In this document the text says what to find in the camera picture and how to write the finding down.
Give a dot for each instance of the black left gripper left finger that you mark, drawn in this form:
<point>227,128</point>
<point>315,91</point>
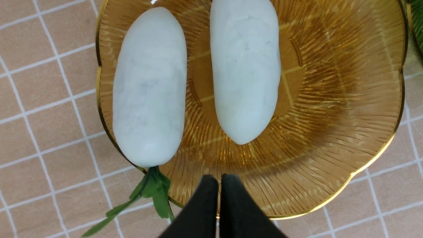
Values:
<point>198,218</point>

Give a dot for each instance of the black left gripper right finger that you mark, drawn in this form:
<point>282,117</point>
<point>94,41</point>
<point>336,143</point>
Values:
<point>240,216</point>

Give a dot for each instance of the white radish with leaves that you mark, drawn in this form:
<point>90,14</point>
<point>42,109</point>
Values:
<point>246,66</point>

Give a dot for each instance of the checkered tan tablecloth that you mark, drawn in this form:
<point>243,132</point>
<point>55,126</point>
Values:
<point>60,173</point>

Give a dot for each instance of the amber ribbed glass plate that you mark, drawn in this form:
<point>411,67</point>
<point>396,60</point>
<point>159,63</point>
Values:
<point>340,99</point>

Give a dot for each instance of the green ribbed glass plate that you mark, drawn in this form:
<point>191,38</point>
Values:
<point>414,10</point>

